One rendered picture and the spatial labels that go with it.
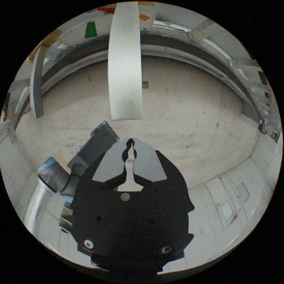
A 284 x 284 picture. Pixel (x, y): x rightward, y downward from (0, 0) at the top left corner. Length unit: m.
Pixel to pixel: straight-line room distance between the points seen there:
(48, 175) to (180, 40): 0.78
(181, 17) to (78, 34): 0.43
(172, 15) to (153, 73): 0.71
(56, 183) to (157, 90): 1.14
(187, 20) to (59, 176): 1.01
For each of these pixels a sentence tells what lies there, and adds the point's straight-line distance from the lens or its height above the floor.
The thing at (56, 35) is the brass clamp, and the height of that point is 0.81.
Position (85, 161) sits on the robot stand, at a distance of 0.60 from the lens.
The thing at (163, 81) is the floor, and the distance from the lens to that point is 1.00.
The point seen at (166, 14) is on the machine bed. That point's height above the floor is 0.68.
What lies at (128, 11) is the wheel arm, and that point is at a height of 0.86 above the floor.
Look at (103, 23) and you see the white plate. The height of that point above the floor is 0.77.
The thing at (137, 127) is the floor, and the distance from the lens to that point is 1.00.
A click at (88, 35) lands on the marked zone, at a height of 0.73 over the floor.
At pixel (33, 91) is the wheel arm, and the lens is 0.28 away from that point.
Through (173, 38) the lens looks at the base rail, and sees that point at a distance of 0.36.
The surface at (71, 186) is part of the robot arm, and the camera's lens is 0.56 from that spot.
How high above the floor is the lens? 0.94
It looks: 58 degrees down
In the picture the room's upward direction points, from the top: 175 degrees clockwise
